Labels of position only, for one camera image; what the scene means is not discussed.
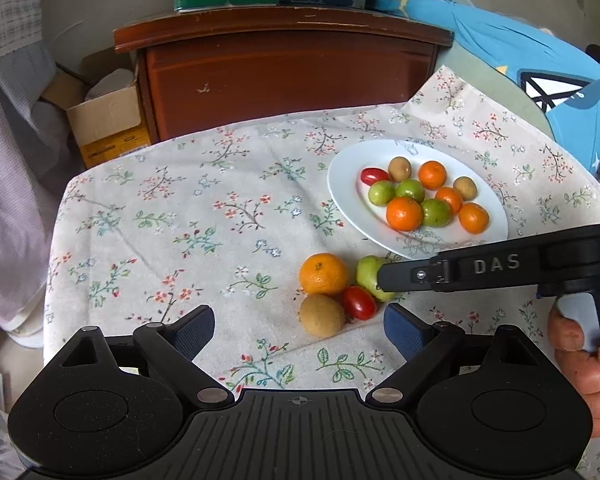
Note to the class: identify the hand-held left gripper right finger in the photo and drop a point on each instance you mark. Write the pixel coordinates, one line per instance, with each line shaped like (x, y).
(402, 330)

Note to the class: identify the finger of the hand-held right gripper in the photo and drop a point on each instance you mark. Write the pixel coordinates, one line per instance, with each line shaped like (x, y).
(400, 276)

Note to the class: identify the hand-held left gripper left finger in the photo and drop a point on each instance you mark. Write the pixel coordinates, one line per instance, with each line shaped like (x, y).
(195, 330)

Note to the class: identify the green jujube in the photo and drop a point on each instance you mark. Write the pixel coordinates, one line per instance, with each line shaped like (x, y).
(436, 212)
(367, 272)
(410, 190)
(381, 192)

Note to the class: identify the red cherry tomato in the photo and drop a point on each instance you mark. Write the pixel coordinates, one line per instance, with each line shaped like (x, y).
(359, 302)
(374, 175)

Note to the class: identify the orange mandarin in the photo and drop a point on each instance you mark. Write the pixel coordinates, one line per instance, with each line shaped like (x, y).
(432, 174)
(473, 217)
(404, 213)
(323, 273)
(449, 199)

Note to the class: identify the white plate with flower drawing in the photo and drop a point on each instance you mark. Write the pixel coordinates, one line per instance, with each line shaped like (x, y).
(347, 200)

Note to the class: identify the person's right hand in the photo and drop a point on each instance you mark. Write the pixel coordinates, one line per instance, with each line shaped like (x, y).
(580, 375)

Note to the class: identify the floral tablecloth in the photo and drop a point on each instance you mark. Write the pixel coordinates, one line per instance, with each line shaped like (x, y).
(180, 220)

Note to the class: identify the grey-green cushion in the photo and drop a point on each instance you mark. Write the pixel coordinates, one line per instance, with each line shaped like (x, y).
(490, 90)

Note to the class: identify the open brown cardboard box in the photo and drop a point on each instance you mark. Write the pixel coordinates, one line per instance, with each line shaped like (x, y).
(110, 125)

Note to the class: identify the brown wooden cabinet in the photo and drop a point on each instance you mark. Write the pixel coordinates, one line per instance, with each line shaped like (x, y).
(290, 75)

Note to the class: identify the lilac striped cloth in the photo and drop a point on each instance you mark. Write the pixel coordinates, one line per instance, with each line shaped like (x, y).
(10, 185)

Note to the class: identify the blue plush toy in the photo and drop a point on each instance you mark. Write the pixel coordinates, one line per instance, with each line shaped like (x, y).
(480, 35)

